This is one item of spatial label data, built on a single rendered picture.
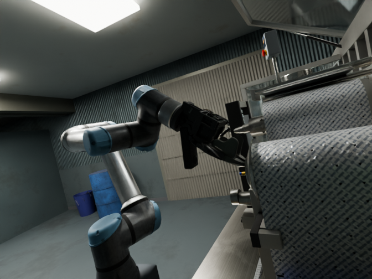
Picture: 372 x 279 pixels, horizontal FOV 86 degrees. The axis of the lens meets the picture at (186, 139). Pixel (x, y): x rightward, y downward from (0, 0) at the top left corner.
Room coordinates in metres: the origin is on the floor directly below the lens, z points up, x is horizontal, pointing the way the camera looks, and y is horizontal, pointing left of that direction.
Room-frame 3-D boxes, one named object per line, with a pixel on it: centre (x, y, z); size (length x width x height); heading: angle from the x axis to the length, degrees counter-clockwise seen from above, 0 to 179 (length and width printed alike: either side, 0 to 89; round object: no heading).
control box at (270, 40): (0.90, -0.45, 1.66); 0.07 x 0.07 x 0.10; 74
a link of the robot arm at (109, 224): (0.70, 0.34, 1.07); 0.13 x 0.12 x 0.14; 132
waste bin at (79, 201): (4.61, 2.60, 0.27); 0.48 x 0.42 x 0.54; 69
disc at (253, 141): (0.44, -0.14, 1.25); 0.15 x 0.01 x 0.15; 149
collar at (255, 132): (0.67, -0.25, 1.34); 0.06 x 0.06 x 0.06; 59
